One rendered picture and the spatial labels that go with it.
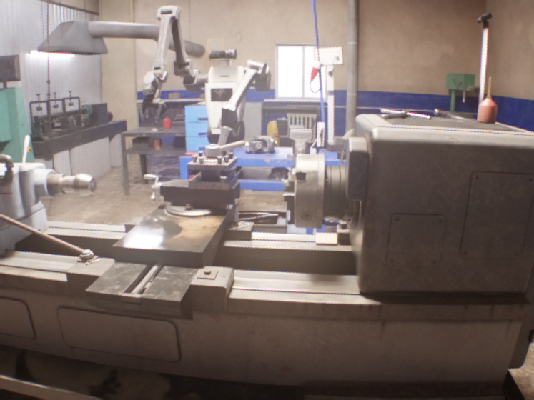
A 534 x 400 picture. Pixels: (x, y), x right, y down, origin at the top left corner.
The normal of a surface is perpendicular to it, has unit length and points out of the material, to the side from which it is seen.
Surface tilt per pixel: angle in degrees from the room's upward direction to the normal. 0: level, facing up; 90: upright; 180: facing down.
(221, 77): 90
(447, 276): 90
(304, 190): 75
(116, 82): 90
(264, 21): 90
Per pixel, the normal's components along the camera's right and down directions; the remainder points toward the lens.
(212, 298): -0.11, 0.29
